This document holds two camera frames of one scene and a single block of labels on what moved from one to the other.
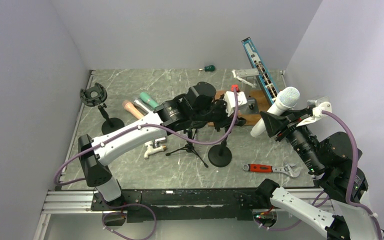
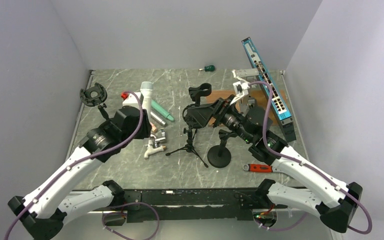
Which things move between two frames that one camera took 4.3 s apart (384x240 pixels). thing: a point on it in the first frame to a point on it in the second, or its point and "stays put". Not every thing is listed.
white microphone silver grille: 287,98 to 146,89
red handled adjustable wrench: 287,167 stays put
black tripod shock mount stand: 189,133 stays put
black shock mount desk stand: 95,95 stays put
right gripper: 272,123 to 203,113
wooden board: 256,103 stays put
